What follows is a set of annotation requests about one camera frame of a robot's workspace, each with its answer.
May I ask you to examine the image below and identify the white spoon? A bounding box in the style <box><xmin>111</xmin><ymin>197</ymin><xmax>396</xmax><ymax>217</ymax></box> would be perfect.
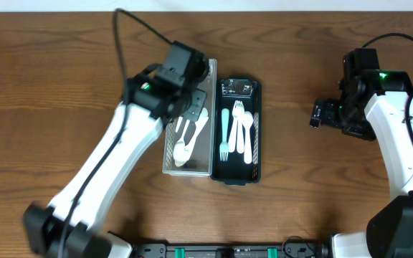
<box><xmin>174</xmin><ymin>118</ymin><xmax>209</xmax><ymax>168</ymax></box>
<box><xmin>190</xmin><ymin>107</ymin><xmax>209</xmax><ymax>145</ymax></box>
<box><xmin>242</xmin><ymin>111</ymin><xmax>254</xmax><ymax>164</ymax></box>

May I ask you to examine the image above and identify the white fork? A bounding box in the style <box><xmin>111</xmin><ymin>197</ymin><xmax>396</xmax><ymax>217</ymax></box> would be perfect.
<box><xmin>236</xmin><ymin>100</ymin><xmax>245</xmax><ymax>153</ymax></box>
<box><xmin>228</xmin><ymin>100</ymin><xmax>242</xmax><ymax>153</ymax></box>

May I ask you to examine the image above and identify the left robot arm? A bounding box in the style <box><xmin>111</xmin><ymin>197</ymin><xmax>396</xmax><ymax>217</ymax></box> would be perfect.
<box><xmin>23</xmin><ymin>41</ymin><xmax>209</xmax><ymax>257</ymax></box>

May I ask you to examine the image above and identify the white spoon diagonal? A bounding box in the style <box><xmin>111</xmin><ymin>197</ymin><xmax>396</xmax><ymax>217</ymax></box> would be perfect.
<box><xmin>173</xmin><ymin>120</ymin><xmax>190</xmax><ymax>161</ymax></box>

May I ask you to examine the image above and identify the black perforated plastic basket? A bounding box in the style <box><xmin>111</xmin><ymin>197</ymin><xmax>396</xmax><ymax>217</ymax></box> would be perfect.
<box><xmin>211</xmin><ymin>75</ymin><xmax>261</xmax><ymax>185</ymax></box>

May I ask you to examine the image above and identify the pale blue plastic fork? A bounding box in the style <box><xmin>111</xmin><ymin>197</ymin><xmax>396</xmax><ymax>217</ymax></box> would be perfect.
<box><xmin>219</xmin><ymin>108</ymin><xmax>229</xmax><ymax>162</ymax></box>

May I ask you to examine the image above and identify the clear perforated plastic basket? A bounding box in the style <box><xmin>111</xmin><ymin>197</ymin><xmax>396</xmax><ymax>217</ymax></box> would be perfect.
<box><xmin>162</xmin><ymin>59</ymin><xmax>217</xmax><ymax>177</ymax></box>

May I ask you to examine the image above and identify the white spoon horizontal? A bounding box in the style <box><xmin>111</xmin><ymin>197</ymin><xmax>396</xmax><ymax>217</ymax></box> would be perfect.
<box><xmin>175</xmin><ymin>116</ymin><xmax>183</xmax><ymax>133</ymax></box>

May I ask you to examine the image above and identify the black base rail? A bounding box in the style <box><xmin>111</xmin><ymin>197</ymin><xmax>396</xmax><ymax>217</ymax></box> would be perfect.
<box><xmin>130</xmin><ymin>236</ymin><xmax>333</xmax><ymax>258</ymax></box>

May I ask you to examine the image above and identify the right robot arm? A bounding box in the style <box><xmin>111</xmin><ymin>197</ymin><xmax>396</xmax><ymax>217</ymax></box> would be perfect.
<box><xmin>310</xmin><ymin>47</ymin><xmax>413</xmax><ymax>257</ymax></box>

